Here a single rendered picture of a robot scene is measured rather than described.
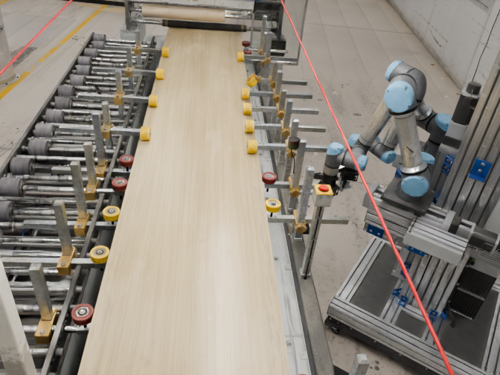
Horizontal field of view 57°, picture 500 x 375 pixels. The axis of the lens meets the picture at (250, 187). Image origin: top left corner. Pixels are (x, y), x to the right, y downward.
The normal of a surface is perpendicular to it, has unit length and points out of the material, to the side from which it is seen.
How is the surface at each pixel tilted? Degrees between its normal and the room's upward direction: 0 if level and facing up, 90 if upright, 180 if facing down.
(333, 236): 0
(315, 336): 0
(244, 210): 0
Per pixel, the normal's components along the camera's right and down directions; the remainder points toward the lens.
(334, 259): 0.09, -0.81
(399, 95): -0.42, 0.40
